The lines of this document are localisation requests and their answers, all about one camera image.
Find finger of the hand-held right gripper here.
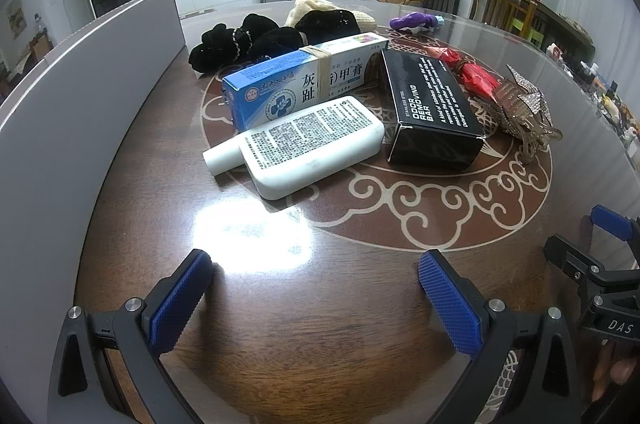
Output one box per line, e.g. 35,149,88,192
590,204,640,272
544,234,608,300

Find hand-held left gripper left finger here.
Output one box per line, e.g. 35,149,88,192
50,248,216,424

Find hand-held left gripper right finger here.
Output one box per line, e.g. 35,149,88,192
417,249,583,424

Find rhinestone hair claw clip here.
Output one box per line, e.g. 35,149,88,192
487,64,564,165

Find black cardboard box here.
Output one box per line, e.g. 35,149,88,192
380,48,487,170

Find grey storage box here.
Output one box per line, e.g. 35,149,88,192
0,0,193,410

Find red packet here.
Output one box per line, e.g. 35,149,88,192
425,45,502,98

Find white plastic bottle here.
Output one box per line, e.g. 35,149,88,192
202,95,386,201

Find blue and white medicine box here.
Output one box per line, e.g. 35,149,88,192
221,33,391,132

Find wooden desktop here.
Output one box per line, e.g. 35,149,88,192
75,0,640,424

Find person's right hand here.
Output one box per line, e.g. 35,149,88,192
591,340,627,403

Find cluttered wooden sideboard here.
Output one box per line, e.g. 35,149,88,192
537,0,640,147

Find green seat chair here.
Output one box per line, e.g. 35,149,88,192
510,16,544,48

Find wooden dining chair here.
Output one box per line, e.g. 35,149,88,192
474,0,539,40

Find tan rubber band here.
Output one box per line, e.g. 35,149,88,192
300,45,334,99

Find purple toy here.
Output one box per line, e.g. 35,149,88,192
390,13,445,33

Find dark wooden furniture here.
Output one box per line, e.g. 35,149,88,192
0,29,54,101

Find framed wall picture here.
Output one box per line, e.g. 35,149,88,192
7,0,27,39

